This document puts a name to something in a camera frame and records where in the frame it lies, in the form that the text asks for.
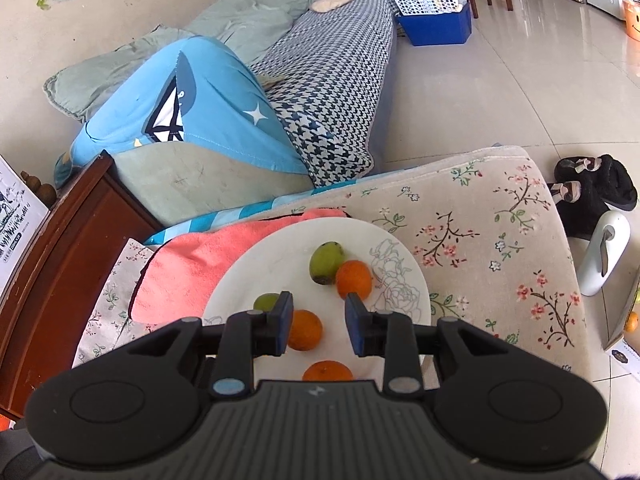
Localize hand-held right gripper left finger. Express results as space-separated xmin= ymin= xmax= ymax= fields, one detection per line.
xmin=119 ymin=290 xmax=297 ymax=402

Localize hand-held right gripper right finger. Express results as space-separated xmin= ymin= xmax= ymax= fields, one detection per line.
xmin=345 ymin=291 xmax=522 ymax=402

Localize orange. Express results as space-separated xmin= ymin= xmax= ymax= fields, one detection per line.
xmin=287 ymin=309 xmax=324 ymax=352
xmin=302 ymin=360 xmax=354 ymax=383
xmin=335 ymin=260 xmax=373 ymax=301

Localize white plate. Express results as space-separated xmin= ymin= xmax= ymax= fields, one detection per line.
xmin=200 ymin=217 xmax=432 ymax=386

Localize pink towel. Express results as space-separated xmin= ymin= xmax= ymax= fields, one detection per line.
xmin=129 ymin=209 xmax=348 ymax=326

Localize blue striped sheet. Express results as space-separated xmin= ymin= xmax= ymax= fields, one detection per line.
xmin=144 ymin=191 xmax=363 ymax=247

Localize floral tablecloth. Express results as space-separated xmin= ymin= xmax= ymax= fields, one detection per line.
xmin=72 ymin=146 xmax=587 ymax=386

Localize brown wooden headboard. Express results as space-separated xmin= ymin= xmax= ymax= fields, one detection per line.
xmin=0 ymin=150 xmax=166 ymax=421

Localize houndstooth sofa cover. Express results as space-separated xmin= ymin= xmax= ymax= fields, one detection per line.
xmin=247 ymin=0 xmax=397 ymax=188

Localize white plastic appliance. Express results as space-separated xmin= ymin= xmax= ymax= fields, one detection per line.
xmin=577 ymin=210 xmax=632 ymax=297

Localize blue shark pillow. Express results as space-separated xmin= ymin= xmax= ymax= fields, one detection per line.
xmin=52 ymin=35 xmax=309 ymax=190

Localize black fuzzy slipper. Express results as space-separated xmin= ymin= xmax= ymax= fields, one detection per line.
xmin=546 ymin=180 xmax=612 ymax=240
xmin=554 ymin=154 xmax=639 ymax=211

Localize white cardboard box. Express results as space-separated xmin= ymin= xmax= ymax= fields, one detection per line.
xmin=602 ymin=260 xmax=640 ymax=376

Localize brown wooden gourd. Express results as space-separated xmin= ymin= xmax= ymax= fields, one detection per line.
xmin=20 ymin=170 xmax=57 ymax=209

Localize white printed carton box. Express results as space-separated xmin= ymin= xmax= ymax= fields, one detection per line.
xmin=0 ymin=154 xmax=52 ymax=293

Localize pale green quilt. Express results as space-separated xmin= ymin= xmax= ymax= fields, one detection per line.
xmin=42 ymin=0 xmax=386 ymax=122

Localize blue storage bin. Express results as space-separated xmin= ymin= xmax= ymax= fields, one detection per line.
xmin=397 ymin=4 xmax=473 ymax=47

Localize small beige pillow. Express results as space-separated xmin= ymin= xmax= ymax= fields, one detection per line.
xmin=309 ymin=0 xmax=358 ymax=14

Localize orange plastic bucket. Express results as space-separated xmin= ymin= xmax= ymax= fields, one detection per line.
xmin=622 ymin=0 xmax=640 ymax=42

